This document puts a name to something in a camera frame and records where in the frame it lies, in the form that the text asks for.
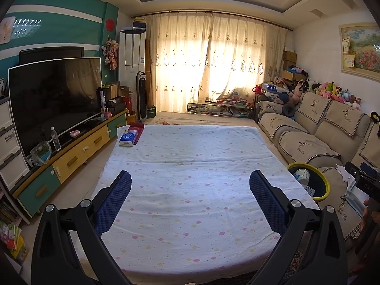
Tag row of plush toys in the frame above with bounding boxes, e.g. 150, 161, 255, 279
292, 79, 364, 112

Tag white paper sheets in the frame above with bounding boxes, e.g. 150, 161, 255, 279
337, 165, 357, 181

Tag cream embroidered curtains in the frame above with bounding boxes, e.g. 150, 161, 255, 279
145, 12, 287, 113

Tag glass wall shelf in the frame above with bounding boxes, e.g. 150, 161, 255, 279
12, 18, 42, 38

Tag clear plastic packet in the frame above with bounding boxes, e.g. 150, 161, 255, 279
344, 181, 364, 219

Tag stack of cardboard boxes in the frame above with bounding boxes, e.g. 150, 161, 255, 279
282, 50, 308, 82

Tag clear plastic bag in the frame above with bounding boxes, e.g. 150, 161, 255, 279
30, 140, 52, 166

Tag large flat television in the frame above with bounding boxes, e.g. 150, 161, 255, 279
8, 57, 103, 156

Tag beige sofa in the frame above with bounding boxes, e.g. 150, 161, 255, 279
255, 90, 380, 244

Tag wall poster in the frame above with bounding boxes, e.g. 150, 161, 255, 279
0, 16, 16, 44

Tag pile of colourful books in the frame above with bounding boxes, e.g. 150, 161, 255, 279
0, 196, 30, 262

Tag white standing air conditioner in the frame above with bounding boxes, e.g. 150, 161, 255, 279
119, 30, 147, 115

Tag framed flower painting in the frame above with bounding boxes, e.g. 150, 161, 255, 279
338, 22, 380, 75

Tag clear water bottle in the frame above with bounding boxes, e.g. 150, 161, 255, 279
50, 127, 62, 151

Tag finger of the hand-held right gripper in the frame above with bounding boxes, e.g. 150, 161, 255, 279
344, 162, 364, 181
360, 161, 380, 180

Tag green and yellow television cabinet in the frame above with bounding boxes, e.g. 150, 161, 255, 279
12, 110, 128, 217

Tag blue tissue pack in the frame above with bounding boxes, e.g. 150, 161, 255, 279
119, 127, 140, 147

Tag white dotted tablecloth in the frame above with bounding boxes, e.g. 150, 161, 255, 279
99, 124, 321, 276

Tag white drawer unit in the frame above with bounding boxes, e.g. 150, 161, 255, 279
0, 96, 32, 190

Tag black bin yellow rim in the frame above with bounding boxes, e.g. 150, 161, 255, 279
286, 162, 331, 204

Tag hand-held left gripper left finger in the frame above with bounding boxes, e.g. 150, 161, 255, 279
31, 171, 133, 285

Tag blue star-print bag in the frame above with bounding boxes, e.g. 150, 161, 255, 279
261, 82, 288, 95

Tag stacked flat boxes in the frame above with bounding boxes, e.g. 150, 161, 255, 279
121, 18, 147, 33

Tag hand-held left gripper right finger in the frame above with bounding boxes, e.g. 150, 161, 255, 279
248, 171, 348, 285

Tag black and white tower fan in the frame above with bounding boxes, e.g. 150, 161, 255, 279
136, 71, 147, 122

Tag pile of boxes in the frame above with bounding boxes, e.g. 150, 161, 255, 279
102, 81, 138, 115

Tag person's right hand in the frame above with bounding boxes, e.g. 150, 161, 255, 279
363, 198, 375, 220

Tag hanging flower decoration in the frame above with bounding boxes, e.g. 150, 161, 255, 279
101, 36, 119, 71

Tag glass coffee table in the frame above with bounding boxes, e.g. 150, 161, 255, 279
186, 99, 253, 116

